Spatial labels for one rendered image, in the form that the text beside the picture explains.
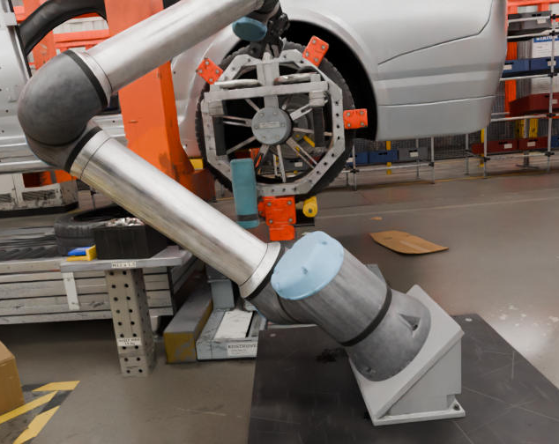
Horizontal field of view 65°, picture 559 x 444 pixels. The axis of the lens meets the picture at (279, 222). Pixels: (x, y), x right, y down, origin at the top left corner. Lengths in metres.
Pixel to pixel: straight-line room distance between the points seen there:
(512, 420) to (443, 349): 0.18
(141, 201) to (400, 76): 1.51
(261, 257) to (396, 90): 1.38
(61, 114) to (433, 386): 0.81
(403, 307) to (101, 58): 0.72
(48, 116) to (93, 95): 0.08
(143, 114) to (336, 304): 1.13
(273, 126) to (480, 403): 1.07
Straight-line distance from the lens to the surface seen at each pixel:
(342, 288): 0.81
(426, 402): 0.89
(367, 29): 2.18
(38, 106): 0.89
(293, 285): 0.81
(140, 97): 1.71
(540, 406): 0.99
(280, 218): 1.76
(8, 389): 1.79
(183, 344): 1.76
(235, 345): 1.72
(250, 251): 0.95
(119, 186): 0.95
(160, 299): 1.91
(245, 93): 1.56
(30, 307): 2.18
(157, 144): 1.69
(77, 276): 2.02
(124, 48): 0.91
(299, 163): 5.67
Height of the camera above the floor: 0.83
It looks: 12 degrees down
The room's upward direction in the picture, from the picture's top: 5 degrees counter-clockwise
